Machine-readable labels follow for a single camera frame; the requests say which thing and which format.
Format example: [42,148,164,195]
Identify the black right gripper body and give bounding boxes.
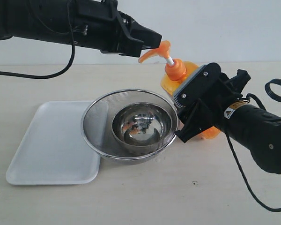
[177,72,249,132]

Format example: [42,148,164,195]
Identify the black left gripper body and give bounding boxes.
[67,0,145,57]

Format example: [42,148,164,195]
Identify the orange pump soap bottle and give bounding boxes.
[138,40,222,141]

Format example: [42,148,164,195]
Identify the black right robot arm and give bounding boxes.
[174,69,281,174]

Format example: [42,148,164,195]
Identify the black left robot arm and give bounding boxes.
[0,0,162,57]

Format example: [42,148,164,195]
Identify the small stainless steel bowl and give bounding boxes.
[111,102,177,156]

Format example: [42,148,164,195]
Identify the steel mesh strainer basket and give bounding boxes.
[81,89,179,165]

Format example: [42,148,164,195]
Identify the white rectangular plastic tray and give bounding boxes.
[5,101,100,186]

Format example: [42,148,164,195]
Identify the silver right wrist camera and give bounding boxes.
[172,62,221,108]

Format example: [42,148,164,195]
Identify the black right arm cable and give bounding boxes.
[223,79,281,213]

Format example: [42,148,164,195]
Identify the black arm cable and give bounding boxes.
[0,2,76,79]
[223,79,281,213]

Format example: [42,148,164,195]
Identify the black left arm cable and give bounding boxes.
[0,2,76,79]

